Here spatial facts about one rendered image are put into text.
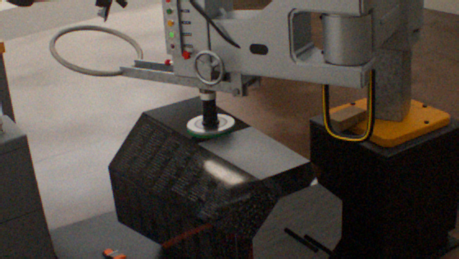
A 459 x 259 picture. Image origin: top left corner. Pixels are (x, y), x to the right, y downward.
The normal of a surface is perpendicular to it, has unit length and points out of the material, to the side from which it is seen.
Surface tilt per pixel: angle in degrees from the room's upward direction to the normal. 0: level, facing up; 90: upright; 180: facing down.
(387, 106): 90
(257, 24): 90
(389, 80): 90
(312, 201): 90
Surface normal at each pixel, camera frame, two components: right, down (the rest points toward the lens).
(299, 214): 0.52, 0.29
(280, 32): -0.52, 0.37
